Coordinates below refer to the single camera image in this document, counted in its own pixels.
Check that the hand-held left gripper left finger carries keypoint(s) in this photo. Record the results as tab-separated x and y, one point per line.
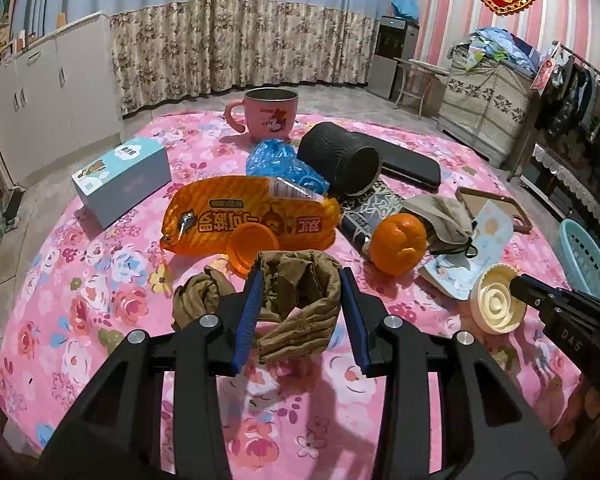
250	305

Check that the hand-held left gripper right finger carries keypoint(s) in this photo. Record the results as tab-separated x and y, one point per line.
355	320

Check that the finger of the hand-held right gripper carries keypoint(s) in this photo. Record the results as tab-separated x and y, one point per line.
530	290

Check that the cream round lid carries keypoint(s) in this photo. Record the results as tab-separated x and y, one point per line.
495	305

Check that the brown nylon stocking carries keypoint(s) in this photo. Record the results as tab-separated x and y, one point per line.
200	295
300	285

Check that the light blue plastic basket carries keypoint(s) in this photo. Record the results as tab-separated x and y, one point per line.
585	255

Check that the orange peel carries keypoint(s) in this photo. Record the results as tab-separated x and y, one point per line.
397	242

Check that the orange plastic lid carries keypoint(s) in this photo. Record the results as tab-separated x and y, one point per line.
252	245

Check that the light blue illustrated paper packet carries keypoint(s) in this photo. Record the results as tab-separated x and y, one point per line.
490	232

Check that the orange snack packet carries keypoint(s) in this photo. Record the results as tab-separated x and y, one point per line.
220	215

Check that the brown phone case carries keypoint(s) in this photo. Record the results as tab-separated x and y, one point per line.
470	199

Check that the low cabinet with lace cover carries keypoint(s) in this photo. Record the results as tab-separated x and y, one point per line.
570	185

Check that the beige cloth pouch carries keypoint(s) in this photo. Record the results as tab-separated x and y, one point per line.
440	220

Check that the grey patterned packet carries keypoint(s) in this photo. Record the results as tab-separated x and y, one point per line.
375	205

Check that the blue plastic bag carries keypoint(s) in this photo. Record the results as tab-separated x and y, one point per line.
280	165

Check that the pink floral blanket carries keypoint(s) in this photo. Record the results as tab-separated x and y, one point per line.
105	285

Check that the black zip case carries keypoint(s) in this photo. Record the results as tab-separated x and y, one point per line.
410	165

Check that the black textured tumbler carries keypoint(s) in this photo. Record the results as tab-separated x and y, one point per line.
330	150

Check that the light blue tissue box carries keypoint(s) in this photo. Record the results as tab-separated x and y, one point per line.
125	185

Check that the pink cartoon mug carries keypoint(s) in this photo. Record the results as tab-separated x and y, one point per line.
270	120

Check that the cabinet with striped cover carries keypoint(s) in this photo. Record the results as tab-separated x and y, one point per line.
480	105

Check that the clothes rack with garments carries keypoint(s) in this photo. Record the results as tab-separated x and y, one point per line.
580	100

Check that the pile of clothes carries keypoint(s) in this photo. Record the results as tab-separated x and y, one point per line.
500	45

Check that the wooden stool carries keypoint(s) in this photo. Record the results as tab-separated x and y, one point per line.
420	67

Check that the blue and floral curtain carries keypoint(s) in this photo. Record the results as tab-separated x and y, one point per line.
205	45

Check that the grey water dispenser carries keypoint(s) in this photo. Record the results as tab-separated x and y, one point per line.
395	45

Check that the white cabinet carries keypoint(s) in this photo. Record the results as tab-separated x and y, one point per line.
55	85

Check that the blue bag on dispenser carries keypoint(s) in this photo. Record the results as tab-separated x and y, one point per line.
405	9

